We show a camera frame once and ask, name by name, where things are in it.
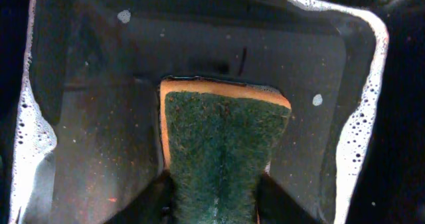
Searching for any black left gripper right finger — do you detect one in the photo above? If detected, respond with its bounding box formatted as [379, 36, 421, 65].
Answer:
[256, 173, 319, 224]

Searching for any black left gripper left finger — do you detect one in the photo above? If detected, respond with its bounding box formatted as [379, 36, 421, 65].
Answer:
[104, 171, 175, 224]

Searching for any green and orange sponge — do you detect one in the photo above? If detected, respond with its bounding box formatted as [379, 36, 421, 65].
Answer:
[159, 80, 292, 223]

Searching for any black rectangular water tray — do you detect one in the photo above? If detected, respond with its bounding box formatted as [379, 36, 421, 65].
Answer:
[0, 0, 425, 224]

